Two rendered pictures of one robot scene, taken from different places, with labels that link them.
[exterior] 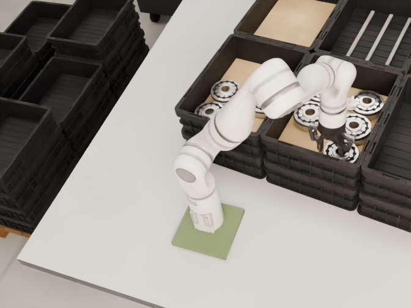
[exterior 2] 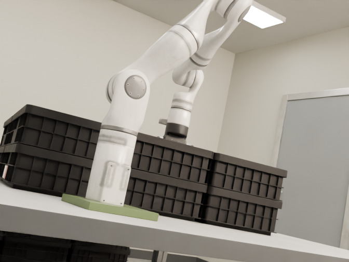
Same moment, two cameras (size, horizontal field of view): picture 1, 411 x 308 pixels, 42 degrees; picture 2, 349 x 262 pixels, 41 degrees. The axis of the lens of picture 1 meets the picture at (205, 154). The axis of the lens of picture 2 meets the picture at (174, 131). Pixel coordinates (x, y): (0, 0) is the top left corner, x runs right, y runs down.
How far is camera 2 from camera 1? 1.71 m
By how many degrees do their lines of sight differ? 80
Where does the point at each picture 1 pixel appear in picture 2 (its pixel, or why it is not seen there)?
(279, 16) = not seen: hidden behind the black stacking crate
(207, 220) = (126, 175)
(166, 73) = not seen: outside the picture
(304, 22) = not seen: hidden behind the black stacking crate
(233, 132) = (201, 30)
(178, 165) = (133, 72)
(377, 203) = (224, 195)
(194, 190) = (134, 114)
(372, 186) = (223, 173)
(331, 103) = (189, 97)
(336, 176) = (191, 173)
